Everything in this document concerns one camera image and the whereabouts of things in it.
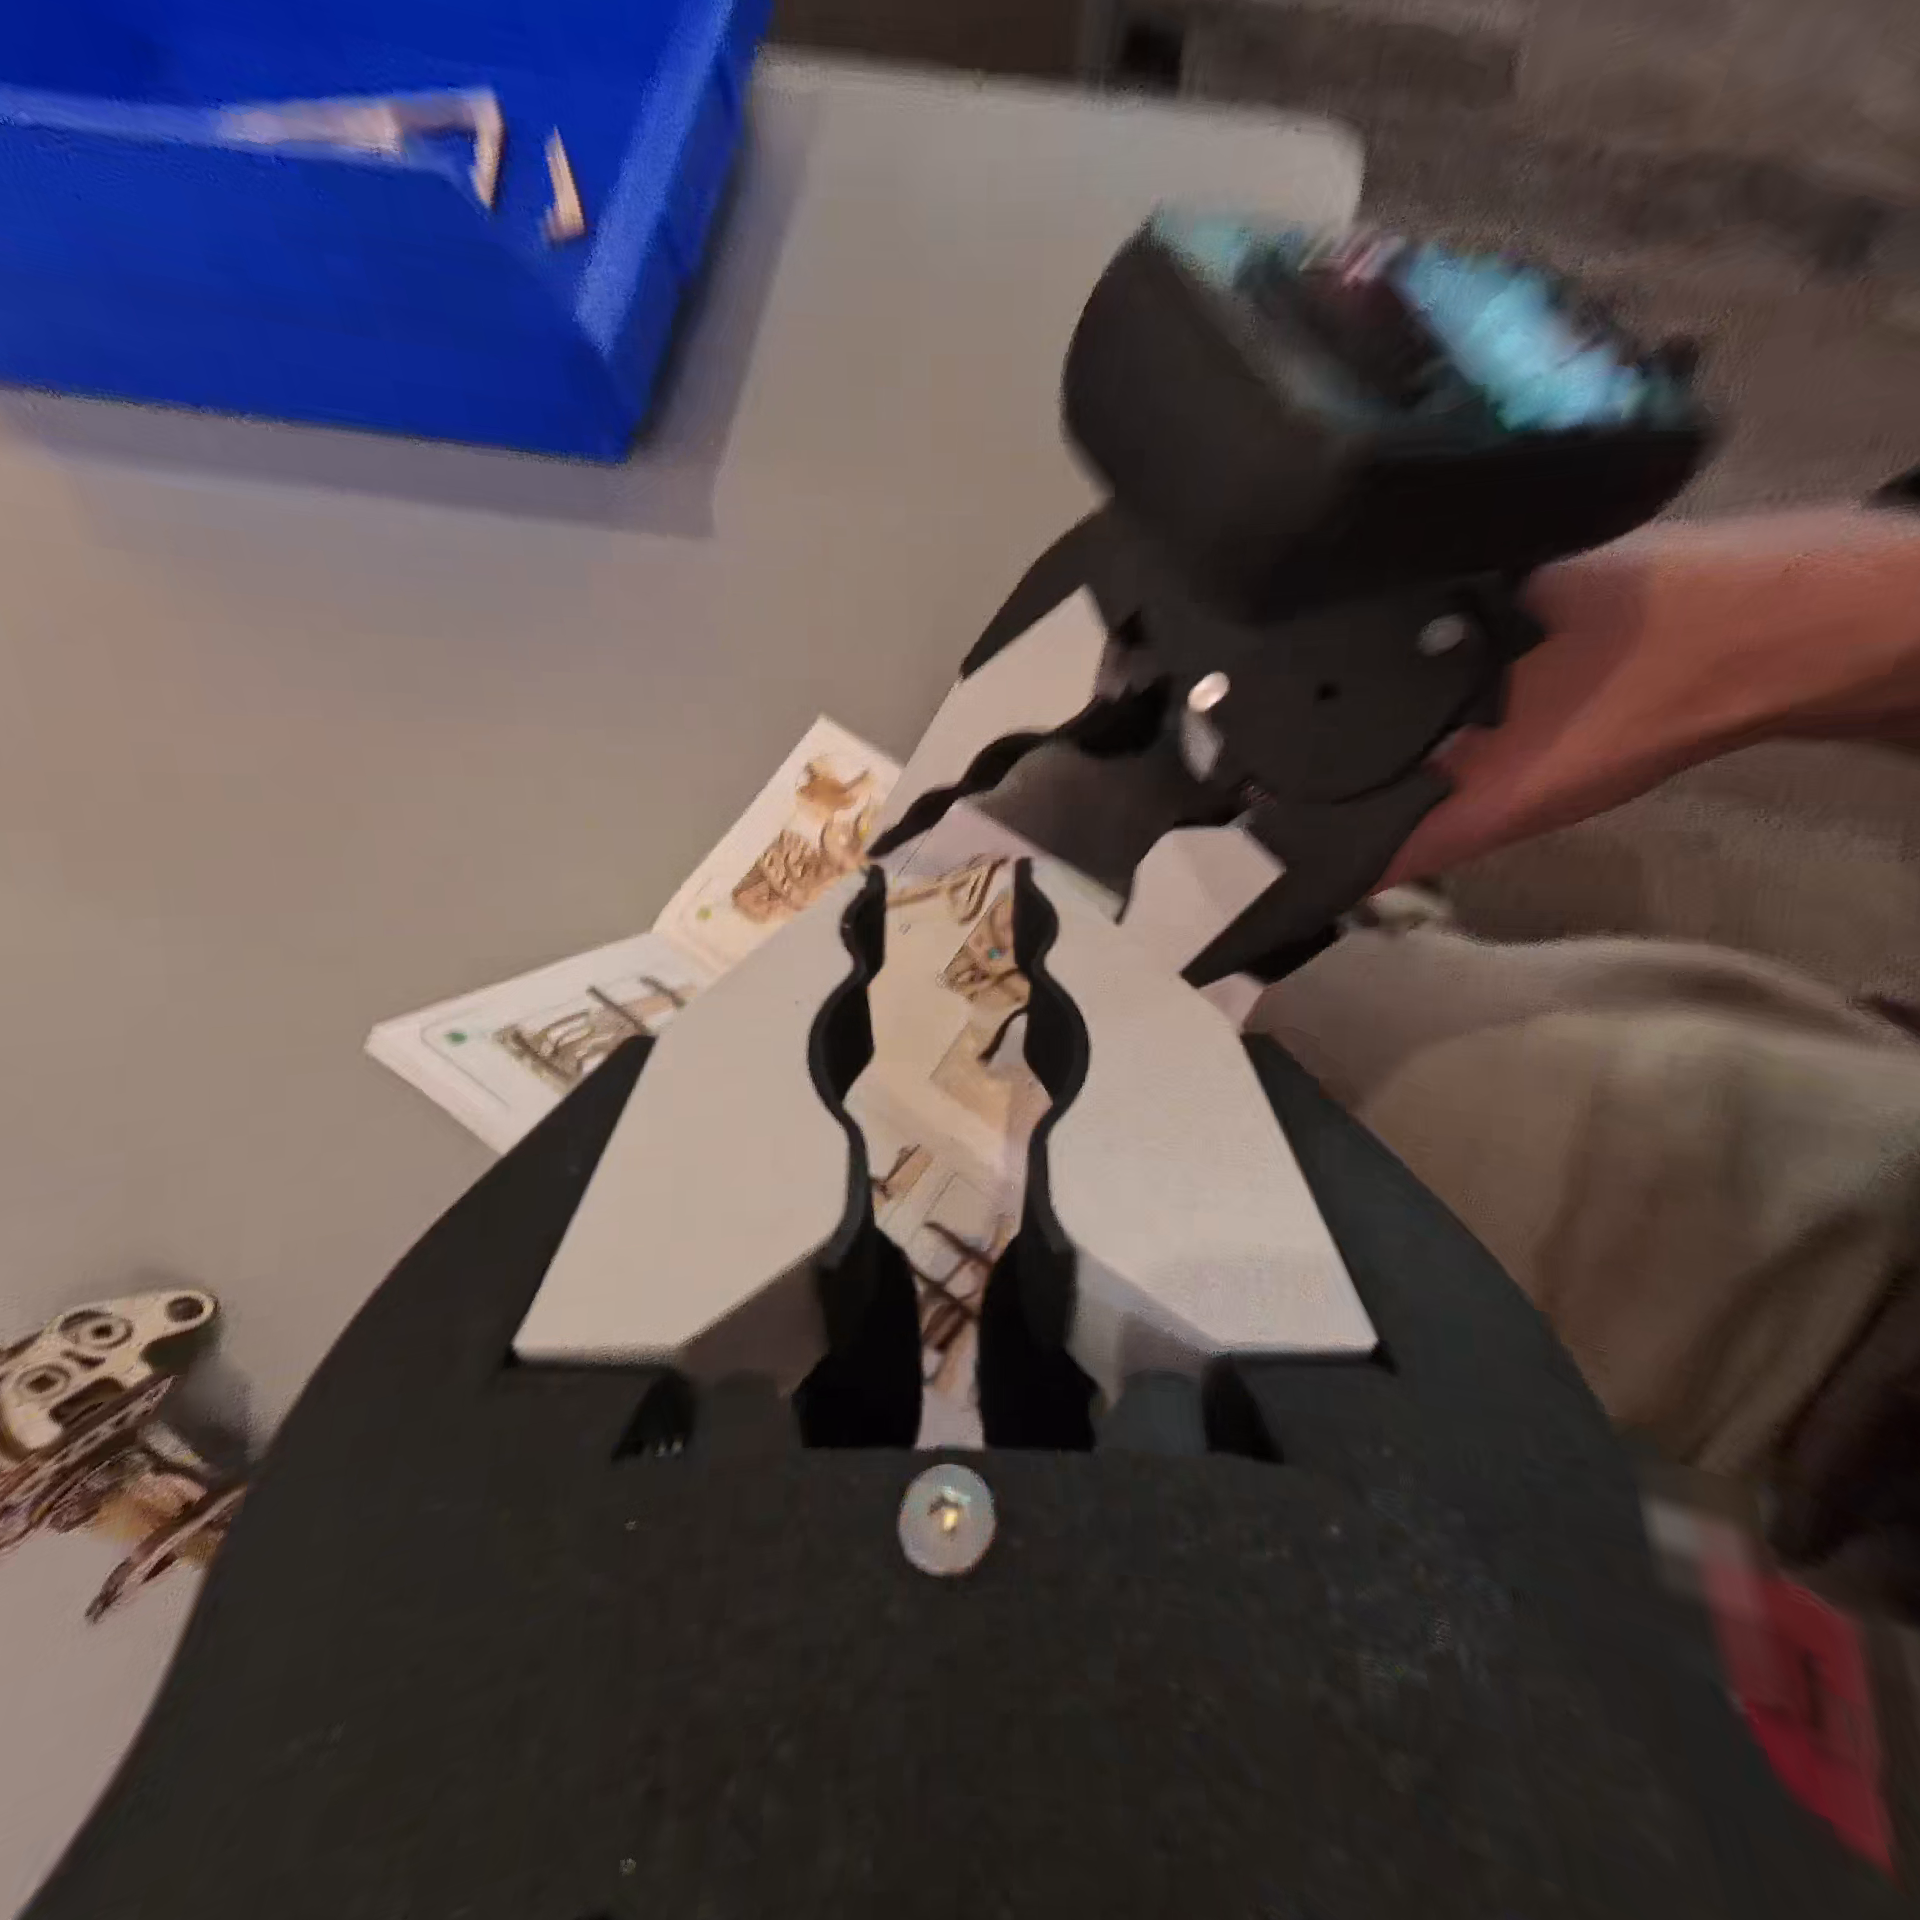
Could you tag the instruction booklet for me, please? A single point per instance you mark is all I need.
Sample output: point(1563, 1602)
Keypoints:
point(720, 899)

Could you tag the wooden model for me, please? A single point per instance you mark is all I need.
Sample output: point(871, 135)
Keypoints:
point(92, 1394)

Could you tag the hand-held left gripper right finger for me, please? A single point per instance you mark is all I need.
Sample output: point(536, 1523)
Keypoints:
point(1186, 1199)

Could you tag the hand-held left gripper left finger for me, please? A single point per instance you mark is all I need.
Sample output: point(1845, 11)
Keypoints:
point(703, 1170)

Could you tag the person's right hand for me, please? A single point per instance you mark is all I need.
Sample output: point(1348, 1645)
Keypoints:
point(1635, 674)

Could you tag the red badge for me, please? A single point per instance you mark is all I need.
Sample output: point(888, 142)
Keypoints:
point(1802, 1680)

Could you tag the blue plastic bin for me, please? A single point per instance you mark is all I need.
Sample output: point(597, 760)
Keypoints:
point(300, 300)

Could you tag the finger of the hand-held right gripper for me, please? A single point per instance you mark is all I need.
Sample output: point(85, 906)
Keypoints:
point(1073, 834)
point(969, 721)

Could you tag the wooden frame offcut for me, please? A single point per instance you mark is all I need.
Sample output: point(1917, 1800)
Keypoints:
point(449, 127)
point(562, 187)

